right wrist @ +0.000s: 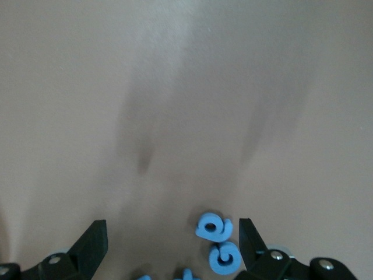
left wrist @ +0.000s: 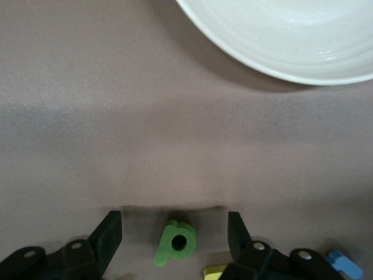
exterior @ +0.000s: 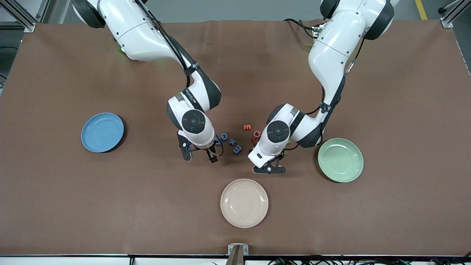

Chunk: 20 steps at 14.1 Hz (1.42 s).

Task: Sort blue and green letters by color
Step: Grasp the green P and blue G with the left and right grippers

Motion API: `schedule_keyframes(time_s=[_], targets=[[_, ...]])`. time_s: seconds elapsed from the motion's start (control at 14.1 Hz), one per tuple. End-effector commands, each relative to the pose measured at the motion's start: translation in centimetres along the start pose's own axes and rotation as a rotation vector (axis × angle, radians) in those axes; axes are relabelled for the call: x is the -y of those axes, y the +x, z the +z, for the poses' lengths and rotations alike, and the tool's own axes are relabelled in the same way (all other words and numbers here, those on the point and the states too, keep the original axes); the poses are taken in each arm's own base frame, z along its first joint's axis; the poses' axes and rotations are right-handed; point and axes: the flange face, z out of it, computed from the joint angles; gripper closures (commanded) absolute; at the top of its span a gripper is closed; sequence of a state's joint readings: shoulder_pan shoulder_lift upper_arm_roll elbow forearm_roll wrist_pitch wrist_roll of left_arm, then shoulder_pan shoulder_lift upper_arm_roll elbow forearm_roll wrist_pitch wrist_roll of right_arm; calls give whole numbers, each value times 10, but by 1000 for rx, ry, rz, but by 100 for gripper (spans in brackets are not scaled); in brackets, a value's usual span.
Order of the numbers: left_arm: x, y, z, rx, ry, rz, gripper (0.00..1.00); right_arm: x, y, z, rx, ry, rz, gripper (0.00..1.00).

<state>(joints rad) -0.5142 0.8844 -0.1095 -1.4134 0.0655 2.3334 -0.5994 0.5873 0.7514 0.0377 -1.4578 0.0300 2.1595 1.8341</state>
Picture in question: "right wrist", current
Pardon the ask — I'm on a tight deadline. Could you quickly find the blue foam letter P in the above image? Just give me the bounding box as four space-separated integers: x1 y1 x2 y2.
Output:
194 212 234 243

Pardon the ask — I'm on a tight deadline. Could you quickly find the blue foam letter G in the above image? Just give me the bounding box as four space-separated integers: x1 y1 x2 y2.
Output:
208 241 242 275

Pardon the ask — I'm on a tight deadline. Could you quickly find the blue foam letter X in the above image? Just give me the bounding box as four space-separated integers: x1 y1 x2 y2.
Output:
174 268 202 280

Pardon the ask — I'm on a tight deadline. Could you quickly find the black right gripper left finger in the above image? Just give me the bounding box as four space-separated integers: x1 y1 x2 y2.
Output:
0 219 110 280

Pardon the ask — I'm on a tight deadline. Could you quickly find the brown table cover mat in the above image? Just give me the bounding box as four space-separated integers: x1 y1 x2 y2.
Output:
0 0 373 280

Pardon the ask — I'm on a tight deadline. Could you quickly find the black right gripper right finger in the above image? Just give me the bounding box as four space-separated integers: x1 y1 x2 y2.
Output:
233 218 358 280

